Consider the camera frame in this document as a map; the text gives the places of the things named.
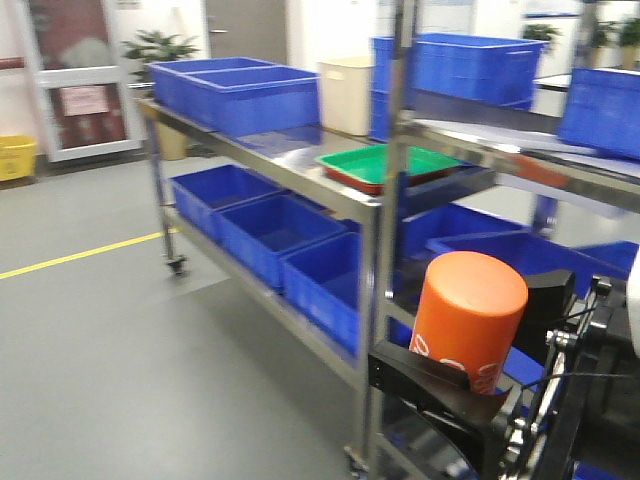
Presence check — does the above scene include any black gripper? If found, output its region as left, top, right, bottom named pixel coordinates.
left=368, top=269, right=639, bottom=479

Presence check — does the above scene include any orange cylindrical capacitor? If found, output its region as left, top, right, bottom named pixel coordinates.
left=409, top=251, right=529, bottom=394

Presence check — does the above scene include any red plastic tray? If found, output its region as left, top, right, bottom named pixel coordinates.
left=325, top=167, right=468, bottom=196

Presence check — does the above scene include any green plastic tray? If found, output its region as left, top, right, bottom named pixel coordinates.
left=314, top=143, right=464, bottom=185

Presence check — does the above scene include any steel two-tier cart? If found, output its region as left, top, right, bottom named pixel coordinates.
left=137, top=100, right=381, bottom=479

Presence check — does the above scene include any beige plastic bin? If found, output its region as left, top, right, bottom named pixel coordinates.
left=318, top=55, right=373, bottom=137

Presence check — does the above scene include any blue bin top cart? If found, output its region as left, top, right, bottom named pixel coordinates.
left=148, top=57, right=320, bottom=137

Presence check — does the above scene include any potted green plant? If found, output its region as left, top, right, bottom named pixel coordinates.
left=121, top=29, right=200, bottom=83

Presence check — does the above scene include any yellow caution sign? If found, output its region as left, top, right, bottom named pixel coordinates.
left=1, top=135, right=37, bottom=182

